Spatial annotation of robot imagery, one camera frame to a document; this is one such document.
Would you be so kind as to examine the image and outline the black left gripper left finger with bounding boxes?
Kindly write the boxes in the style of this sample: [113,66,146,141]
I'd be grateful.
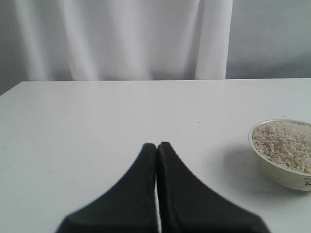
[57,143,156,233]

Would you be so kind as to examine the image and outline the uncooked rice grains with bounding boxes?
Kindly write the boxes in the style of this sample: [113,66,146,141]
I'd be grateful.
[251,120,311,174]

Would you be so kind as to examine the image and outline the small cream ceramic bowl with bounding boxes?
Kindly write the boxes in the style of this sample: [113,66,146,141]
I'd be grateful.
[248,119,311,191]

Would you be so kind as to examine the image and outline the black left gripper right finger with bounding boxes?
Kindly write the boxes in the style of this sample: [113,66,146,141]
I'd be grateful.
[156,142,270,233]

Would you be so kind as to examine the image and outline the white backdrop curtain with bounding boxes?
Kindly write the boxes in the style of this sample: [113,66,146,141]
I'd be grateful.
[0,0,311,97]

